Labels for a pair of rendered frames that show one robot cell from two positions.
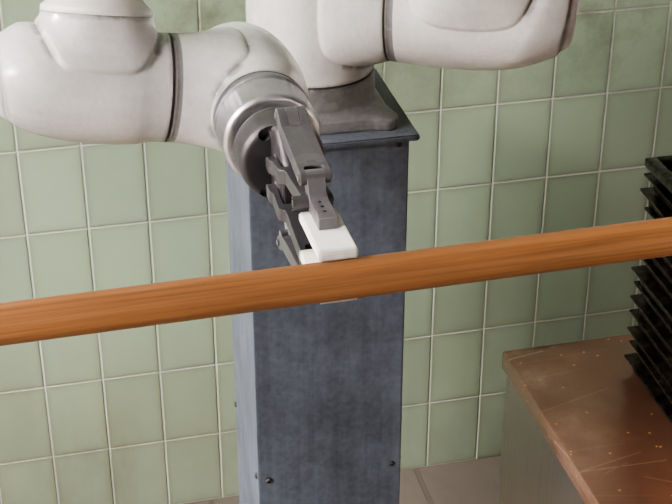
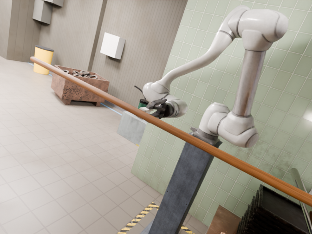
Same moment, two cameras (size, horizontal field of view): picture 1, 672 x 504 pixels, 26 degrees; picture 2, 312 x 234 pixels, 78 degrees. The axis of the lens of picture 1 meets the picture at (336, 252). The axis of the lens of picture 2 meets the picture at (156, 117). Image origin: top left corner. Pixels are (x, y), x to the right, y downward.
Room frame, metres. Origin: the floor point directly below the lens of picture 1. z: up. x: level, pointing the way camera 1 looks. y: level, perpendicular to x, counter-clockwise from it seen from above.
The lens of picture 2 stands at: (0.38, -0.53, 1.42)
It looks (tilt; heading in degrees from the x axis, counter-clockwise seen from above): 16 degrees down; 40
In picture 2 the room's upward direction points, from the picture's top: 19 degrees clockwise
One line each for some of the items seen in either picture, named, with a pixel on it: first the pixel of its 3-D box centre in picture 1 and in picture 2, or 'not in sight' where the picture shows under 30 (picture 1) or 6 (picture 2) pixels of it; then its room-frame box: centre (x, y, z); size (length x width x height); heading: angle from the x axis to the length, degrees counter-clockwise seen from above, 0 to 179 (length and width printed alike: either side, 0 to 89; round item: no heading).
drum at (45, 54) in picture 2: not in sight; (42, 60); (2.28, 5.60, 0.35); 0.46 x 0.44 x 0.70; 13
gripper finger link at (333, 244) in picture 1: (328, 234); (146, 109); (0.96, 0.01, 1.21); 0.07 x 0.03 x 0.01; 14
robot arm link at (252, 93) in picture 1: (268, 130); (169, 109); (1.19, 0.06, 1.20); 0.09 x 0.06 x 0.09; 104
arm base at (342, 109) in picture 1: (296, 87); (204, 133); (1.68, 0.05, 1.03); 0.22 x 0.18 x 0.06; 103
